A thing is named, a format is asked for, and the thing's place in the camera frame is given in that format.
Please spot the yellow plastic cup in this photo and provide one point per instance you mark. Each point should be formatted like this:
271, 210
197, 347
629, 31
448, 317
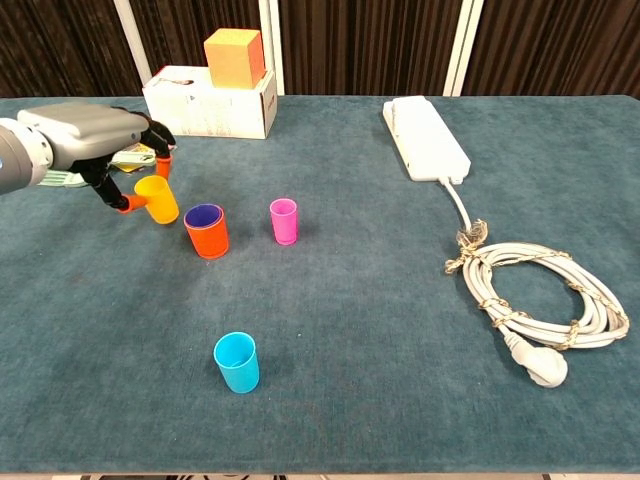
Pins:
160, 205

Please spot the white power strip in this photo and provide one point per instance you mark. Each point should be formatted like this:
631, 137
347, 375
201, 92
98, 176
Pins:
425, 140

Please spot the orange cube block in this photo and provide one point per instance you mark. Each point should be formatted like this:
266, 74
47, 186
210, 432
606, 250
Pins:
232, 60

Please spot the pink plastic cup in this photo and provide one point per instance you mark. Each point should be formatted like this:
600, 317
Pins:
285, 225

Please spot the white partition post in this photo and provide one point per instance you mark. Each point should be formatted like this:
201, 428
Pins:
276, 50
131, 45
462, 50

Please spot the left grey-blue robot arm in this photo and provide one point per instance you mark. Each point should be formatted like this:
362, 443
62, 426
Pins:
20, 160

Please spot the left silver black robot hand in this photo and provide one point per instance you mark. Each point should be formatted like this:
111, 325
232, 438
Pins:
85, 130

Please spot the mint green hand brush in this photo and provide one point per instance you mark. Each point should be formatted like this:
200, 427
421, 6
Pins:
132, 160

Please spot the dark blue plastic cup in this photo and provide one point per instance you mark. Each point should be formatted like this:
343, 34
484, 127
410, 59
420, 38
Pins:
202, 216

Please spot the light blue plastic cup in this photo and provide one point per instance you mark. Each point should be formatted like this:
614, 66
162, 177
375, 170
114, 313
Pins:
239, 372

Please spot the yellow battery blister pack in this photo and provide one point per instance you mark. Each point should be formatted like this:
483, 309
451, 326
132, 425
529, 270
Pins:
142, 148

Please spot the orange plastic cup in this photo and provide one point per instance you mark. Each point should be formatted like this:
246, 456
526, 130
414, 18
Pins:
207, 242

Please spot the white cardboard box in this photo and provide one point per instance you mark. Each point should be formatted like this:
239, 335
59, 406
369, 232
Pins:
210, 112

